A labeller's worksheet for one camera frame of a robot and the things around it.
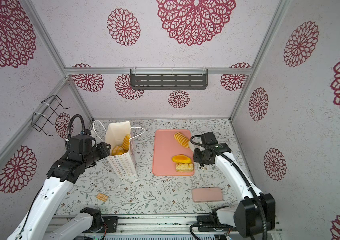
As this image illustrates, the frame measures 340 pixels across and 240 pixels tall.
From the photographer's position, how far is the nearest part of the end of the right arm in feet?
1.84

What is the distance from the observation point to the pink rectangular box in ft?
2.73

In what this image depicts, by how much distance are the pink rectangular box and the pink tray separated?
0.11 metres

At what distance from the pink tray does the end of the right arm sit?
14 cm
